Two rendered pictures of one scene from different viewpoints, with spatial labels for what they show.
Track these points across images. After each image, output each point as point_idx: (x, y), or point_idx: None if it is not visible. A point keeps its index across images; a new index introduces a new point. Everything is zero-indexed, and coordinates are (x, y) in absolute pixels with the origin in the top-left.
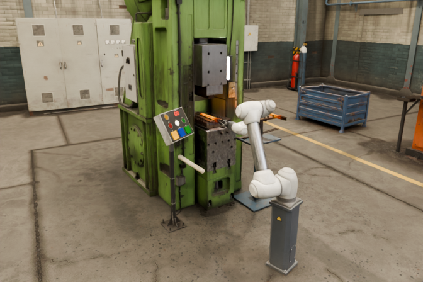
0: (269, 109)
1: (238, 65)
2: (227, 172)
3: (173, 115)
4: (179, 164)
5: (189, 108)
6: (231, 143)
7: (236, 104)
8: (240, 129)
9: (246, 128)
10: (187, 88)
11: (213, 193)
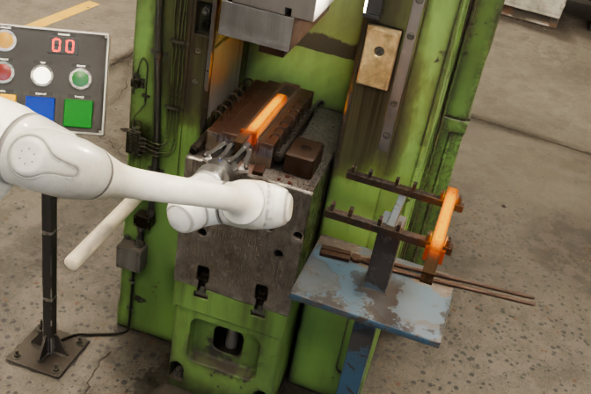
0: (10, 172)
1: None
2: (251, 322)
3: (43, 47)
4: (138, 209)
5: (192, 55)
6: (281, 244)
7: (392, 120)
8: (169, 203)
9: (186, 213)
10: None
11: (205, 353)
